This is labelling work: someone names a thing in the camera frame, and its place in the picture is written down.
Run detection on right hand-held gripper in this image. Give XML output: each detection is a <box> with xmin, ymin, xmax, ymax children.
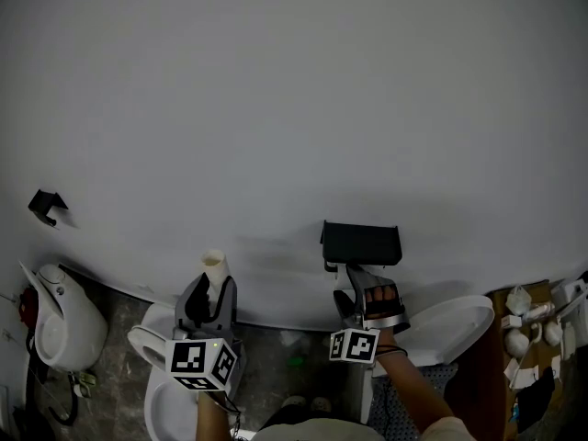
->
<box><xmin>329</xmin><ymin>263</ymin><xmax>412</xmax><ymax>365</ymax></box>

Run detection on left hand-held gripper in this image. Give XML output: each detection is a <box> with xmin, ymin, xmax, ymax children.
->
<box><xmin>164</xmin><ymin>273</ymin><xmax>247</xmax><ymax>392</ymax></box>

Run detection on person's right forearm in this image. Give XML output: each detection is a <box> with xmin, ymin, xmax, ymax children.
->
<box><xmin>374</xmin><ymin>340</ymin><xmax>456</xmax><ymax>441</ymax></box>

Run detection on person's left forearm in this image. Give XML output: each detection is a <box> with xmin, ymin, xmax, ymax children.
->
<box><xmin>195</xmin><ymin>390</ymin><xmax>231</xmax><ymax>441</ymax></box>

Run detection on white toilet with tall lid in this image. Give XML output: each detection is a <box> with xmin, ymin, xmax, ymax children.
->
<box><xmin>360</xmin><ymin>294</ymin><xmax>496</xmax><ymax>424</ymax></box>

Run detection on white toilet with oval seat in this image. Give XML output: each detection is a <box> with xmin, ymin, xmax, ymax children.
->
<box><xmin>127</xmin><ymin>299</ymin><xmax>247</xmax><ymax>441</ymax></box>

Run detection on person's right hand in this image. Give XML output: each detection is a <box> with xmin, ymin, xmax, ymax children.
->
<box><xmin>365</xmin><ymin>283</ymin><xmax>400</xmax><ymax>307</ymax></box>

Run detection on large black paper holder shelf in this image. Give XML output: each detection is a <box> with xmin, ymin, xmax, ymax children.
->
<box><xmin>320</xmin><ymin>220</ymin><xmax>403</xmax><ymax>273</ymax></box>

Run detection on grey perforated metal basket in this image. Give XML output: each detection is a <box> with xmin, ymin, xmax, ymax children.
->
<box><xmin>367</xmin><ymin>363</ymin><xmax>460</xmax><ymax>441</ymax></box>

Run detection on person's black trousers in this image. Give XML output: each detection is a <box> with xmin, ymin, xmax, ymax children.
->
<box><xmin>264</xmin><ymin>404</ymin><xmax>364</xmax><ymax>426</ymax></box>

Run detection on person's light shirt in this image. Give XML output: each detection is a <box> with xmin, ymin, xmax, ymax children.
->
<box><xmin>250</xmin><ymin>415</ymin><xmax>479</xmax><ymax>441</ymax></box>

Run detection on brown cardboard box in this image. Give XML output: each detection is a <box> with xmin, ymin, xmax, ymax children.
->
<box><xmin>443</xmin><ymin>280</ymin><xmax>571</xmax><ymax>441</ymax></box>

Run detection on crumpled clear plastic bag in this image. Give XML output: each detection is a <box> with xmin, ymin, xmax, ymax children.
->
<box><xmin>504</xmin><ymin>285</ymin><xmax>533</xmax><ymax>316</ymax></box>

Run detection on large white oval bundle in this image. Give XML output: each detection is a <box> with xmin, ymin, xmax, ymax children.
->
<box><xmin>503</xmin><ymin>327</ymin><xmax>531</xmax><ymax>356</ymax></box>

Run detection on red box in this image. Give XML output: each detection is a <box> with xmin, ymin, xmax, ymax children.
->
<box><xmin>18</xmin><ymin>287</ymin><xmax>38</xmax><ymax>325</ymax></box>

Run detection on clear plastic tube bottle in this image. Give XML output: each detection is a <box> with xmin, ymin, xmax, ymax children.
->
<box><xmin>523</xmin><ymin>301</ymin><xmax>555</xmax><ymax>321</ymax></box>

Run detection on white paper sheets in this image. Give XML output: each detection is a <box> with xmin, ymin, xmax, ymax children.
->
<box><xmin>503</xmin><ymin>358</ymin><xmax>539</xmax><ymax>390</ymax></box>

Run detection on black pouch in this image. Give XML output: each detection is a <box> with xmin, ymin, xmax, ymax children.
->
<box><xmin>516</xmin><ymin>365</ymin><xmax>556</xmax><ymax>434</ymax></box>

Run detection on white plastic bottle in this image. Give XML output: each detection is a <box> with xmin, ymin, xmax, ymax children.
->
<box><xmin>560</xmin><ymin>322</ymin><xmax>578</xmax><ymax>360</ymax></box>

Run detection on black hose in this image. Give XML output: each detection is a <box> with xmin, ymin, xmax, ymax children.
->
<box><xmin>25</xmin><ymin>333</ymin><xmax>79</xmax><ymax>426</ymax></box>

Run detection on white hooked hose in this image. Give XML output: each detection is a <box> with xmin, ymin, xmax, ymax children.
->
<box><xmin>518</xmin><ymin>322</ymin><xmax>543</xmax><ymax>385</ymax></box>

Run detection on small black wall holder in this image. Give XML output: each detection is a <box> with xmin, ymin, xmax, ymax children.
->
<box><xmin>27</xmin><ymin>189</ymin><xmax>69</xmax><ymax>227</ymax></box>

